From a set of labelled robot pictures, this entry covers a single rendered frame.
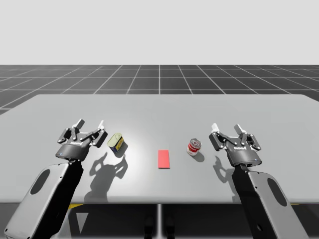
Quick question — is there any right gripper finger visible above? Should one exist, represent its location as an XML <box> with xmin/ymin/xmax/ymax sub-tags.
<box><xmin>208</xmin><ymin>122</ymin><xmax>238</xmax><ymax>152</ymax></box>
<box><xmin>233</xmin><ymin>123</ymin><xmax>263</xmax><ymax>152</ymax></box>

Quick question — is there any pink pad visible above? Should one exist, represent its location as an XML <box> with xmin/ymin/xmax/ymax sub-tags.
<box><xmin>158</xmin><ymin>149</ymin><xmax>171</xmax><ymax>170</ymax></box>

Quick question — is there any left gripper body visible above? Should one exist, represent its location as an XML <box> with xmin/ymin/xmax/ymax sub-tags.
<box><xmin>55</xmin><ymin>135</ymin><xmax>92</xmax><ymax>162</ymax></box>

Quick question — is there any green and blue rectangular can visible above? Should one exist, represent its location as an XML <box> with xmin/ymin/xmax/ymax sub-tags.
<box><xmin>107</xmin><ymin>132</ymin><xmax>126</xmax><ymax>154</ymax></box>

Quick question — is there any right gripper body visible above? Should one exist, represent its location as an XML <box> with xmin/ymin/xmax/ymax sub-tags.
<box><xmin>225</xmin><ymin>140</ymin><xmax>263</xmax><ymax>168</ymax></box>

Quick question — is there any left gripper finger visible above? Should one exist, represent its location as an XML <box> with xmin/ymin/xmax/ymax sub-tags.
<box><xmin>79</xmin><ymin>120</ymin><xmax>109</xmax><ymax>148</ymax></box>
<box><xmin>57</xmin><ymin>119</ymin><xmax>86</xmax><ymax>145</ymax></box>

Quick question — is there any red and white can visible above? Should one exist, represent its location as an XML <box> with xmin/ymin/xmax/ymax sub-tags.
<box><xmin>186</xmin><ymin>138</ymin><xmax>202</xmax><ymax>156</ymax></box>

